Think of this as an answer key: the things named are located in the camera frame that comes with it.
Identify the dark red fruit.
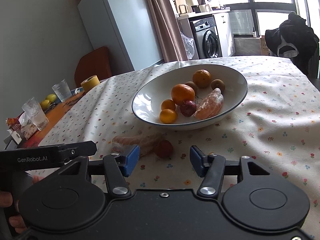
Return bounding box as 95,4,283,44
155,140,174,158
180,100,197,117

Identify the peeled orange mandarin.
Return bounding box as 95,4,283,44
194,88,224,120

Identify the small kumquat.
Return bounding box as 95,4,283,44
161,99,176,111
159,109,178,124

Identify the large orange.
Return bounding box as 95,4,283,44
171,84,195,106

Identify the white kitchen cabinet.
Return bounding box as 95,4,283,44
214,12,235,57

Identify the person's left hand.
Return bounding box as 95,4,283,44
1,191,27,239

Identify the floral tissue box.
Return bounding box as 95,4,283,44
18,112,37,140

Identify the clear glass near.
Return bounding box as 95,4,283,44
22,97,49,131

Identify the clear glass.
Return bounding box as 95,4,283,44
52,79,72,102
22,97,49,131

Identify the orange cat placemat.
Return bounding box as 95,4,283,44
18,92,85,148

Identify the yellow lemon pair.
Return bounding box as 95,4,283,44
40,94,57,111

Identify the white ceramic bowl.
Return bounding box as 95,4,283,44
132,63,248,130

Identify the floral white tablecloth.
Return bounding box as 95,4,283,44
41,56,319,239

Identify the clear glass far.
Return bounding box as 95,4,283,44
52,79,72,102

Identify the yellow tape roll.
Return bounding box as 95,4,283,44
81,75,100,93

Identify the white plastic bag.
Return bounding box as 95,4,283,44
180,32,195,60

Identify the cardboard box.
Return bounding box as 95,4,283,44
259,35,270,56

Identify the grey washing machine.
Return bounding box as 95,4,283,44
190,16,222,59

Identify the white refrigerator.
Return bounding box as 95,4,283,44
78,0,164,75

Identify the brown curtain left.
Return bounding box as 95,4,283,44
147,0,188,62

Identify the black clothing on chair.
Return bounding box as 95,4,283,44
265,11,319,75

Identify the wooden cutting board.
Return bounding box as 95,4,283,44
174,0,188,15

